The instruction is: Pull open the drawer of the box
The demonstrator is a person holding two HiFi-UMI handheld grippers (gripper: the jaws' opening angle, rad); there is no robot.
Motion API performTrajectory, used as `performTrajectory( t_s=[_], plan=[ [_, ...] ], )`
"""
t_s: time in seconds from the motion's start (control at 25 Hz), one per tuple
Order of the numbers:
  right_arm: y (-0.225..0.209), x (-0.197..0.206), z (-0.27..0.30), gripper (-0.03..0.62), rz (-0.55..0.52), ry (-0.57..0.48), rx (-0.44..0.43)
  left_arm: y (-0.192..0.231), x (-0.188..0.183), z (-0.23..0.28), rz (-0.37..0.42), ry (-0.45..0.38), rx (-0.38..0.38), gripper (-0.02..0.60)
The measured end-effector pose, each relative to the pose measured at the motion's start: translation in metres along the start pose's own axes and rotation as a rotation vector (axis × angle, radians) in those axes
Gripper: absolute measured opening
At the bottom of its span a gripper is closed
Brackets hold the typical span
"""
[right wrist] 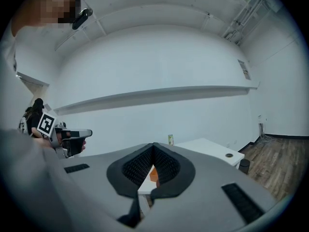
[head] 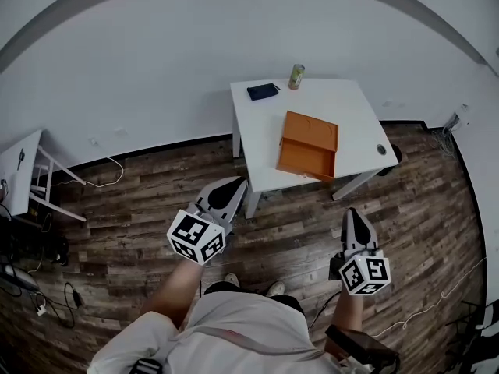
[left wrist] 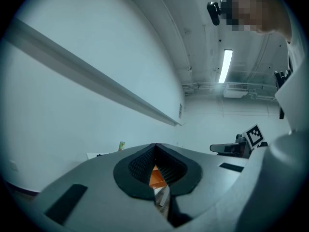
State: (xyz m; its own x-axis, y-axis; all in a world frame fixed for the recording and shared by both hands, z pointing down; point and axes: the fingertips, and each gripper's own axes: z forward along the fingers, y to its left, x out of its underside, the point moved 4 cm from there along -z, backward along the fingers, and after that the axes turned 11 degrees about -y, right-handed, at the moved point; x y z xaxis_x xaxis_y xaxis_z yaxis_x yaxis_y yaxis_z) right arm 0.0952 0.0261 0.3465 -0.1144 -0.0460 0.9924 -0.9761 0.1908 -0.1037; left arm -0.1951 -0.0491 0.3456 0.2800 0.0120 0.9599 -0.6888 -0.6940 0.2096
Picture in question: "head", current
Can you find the white round floor device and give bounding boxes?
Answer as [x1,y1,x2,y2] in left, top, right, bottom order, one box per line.
[0,263,41,294]

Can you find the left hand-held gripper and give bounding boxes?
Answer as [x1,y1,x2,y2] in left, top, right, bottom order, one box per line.
[166,175,250,266]

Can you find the black tripod stand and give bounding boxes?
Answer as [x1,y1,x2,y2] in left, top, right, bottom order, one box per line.
[445,299,499,374]

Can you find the white floor cable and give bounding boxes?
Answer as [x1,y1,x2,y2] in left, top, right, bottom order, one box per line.
[49,155,126,189]
[371,256,489,339]

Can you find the black waist-worn device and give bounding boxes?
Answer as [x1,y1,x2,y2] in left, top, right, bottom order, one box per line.
[324,323,402,366]

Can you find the black strap buckle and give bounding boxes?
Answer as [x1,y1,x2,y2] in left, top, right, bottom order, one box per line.
[131,358,163,374]

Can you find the green drink can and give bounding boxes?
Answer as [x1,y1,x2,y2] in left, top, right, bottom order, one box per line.
[288,63,306,91]

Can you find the black floor cable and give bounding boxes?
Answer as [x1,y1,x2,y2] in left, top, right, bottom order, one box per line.
[307,290,341,330]

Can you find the black power adapter with cable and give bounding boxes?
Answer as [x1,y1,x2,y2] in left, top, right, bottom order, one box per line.
[34,281,85,329]

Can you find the black zip pouch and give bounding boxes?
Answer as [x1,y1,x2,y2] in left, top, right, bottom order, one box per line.
[246,83,282,102]

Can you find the white square table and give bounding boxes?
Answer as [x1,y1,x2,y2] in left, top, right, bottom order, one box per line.
[229,77,400,220]

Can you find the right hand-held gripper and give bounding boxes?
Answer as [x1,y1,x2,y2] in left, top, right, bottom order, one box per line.
[328,206,391,297]

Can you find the bundle of wall cables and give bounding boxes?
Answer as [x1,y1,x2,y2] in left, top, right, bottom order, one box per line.
[430,115,462,160]

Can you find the person's right shoe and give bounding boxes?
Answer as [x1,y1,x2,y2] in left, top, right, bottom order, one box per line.
[265,280,287,298]

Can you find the white folding table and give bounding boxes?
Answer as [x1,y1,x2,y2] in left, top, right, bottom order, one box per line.
[0,128,88,223]

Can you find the person's white shirt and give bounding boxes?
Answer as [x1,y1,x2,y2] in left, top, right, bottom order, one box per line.
[87,290,354,374]

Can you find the person's right forearm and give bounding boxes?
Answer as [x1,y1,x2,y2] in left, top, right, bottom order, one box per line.
[330,292,366,333]

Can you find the white wall junction box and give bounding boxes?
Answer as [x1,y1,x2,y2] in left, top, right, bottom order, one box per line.
[453,103,471,126]

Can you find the person's left forearm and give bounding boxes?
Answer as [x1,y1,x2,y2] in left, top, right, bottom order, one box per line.
[142,261,207,330]

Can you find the pair of black sneakers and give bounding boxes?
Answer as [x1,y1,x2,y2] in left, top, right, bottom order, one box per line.
[50,235,69,266]

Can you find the person's black shorts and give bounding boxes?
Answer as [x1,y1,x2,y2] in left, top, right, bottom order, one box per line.
[201,280,306,316]

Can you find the black mesh waste bin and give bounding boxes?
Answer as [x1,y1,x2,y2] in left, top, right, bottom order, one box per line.
[375,143,404,178]

